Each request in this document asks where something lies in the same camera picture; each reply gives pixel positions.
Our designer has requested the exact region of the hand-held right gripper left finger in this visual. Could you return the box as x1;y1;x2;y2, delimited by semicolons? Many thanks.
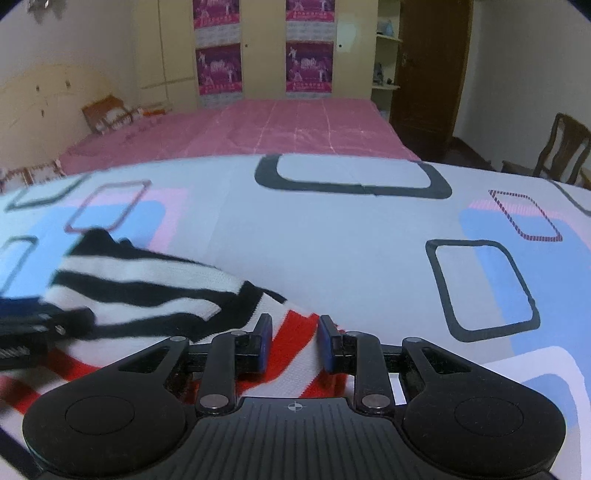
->
107;314;274;416

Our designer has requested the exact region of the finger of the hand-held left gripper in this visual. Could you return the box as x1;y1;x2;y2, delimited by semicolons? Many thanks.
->
0;298;96;370

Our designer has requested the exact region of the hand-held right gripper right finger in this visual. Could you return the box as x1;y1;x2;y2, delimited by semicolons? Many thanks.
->
320;315;482;415

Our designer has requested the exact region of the black white red striped sweater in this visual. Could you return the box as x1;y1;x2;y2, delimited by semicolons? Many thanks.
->
0;228;358;467

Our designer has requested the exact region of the printed white blue pink bedsheet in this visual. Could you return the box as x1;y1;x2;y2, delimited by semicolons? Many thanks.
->
0;154;591;480

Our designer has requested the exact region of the white maroon patterned pillow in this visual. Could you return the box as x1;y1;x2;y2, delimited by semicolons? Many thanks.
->
0;159;68;192

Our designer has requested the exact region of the pink bedspread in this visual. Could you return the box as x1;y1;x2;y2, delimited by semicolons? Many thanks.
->
58;98;423;176

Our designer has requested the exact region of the cream headboard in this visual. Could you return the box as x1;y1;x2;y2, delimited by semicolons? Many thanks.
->
0;62;114;160

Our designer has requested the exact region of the brown patterned pillow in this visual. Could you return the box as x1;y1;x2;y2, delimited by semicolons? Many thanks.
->
82;95;144;134

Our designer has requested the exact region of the open cream shelf unit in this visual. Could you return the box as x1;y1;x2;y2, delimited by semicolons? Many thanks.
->
372;0;403;106

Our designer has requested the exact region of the dark shelf figurine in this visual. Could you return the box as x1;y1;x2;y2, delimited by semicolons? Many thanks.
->
373;62;400;88

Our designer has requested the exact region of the dark brown wooden door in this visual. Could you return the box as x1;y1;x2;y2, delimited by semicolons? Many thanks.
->
392;0;476;153

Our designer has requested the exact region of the cream wardrobe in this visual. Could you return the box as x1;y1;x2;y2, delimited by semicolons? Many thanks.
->
131;0;377;109

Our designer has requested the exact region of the dark wooden chair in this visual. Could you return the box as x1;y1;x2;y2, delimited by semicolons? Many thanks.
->
501;112;591;188

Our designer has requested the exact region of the magenta wall poster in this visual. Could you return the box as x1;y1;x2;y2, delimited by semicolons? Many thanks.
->
285;0;337;23
193;0;242;31
285;41;335;94
195;44;244;96

